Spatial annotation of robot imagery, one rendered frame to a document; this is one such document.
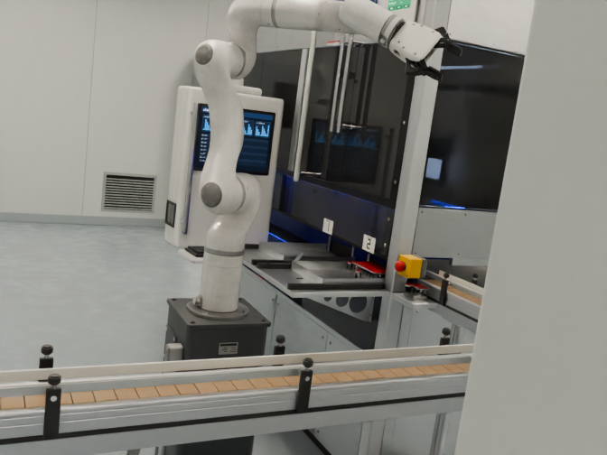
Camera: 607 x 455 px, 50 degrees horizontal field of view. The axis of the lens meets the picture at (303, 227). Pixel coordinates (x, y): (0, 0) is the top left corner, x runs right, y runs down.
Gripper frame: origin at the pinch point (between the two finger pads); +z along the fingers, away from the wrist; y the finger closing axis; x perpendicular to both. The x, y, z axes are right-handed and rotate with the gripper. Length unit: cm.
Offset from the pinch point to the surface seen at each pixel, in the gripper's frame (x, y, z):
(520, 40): 64, 70, -1
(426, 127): 65, 19, -9
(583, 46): -80, -48, 32
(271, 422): -3, -95, 18
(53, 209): 500, -53, -380
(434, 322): 112, -26, 31
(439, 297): 89, -24, 28
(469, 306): 77, -25, 38
